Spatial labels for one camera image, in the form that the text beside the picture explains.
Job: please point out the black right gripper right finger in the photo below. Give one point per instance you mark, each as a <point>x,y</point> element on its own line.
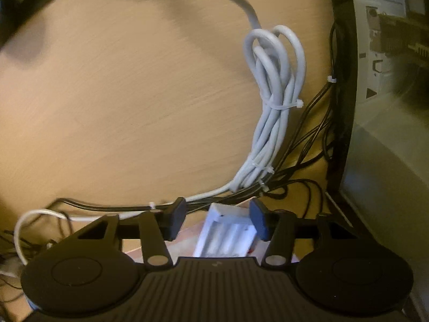
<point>263,219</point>

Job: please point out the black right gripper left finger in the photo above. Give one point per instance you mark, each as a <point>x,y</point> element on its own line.
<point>173,218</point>

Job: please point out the white battery charger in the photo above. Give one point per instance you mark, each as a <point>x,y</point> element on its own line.
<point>228,232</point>

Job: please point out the pink cardboard box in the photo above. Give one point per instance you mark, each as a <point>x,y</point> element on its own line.
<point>183,246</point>

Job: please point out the glass panel computer case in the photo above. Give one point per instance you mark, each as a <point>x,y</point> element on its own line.
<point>378,175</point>

